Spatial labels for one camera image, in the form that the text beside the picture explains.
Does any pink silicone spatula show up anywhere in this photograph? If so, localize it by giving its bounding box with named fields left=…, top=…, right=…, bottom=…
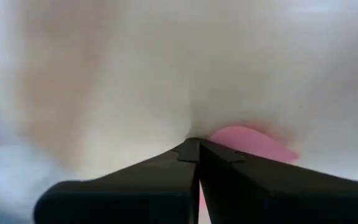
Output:
left=199, top=125, right=300, bottom=224

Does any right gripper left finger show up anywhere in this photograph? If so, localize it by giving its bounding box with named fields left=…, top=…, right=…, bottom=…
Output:
left=34, top=138, right=200, bottom=224

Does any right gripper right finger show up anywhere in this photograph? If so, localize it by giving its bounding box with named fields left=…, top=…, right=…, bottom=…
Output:
left=199, top=139, right=358, bottom=224

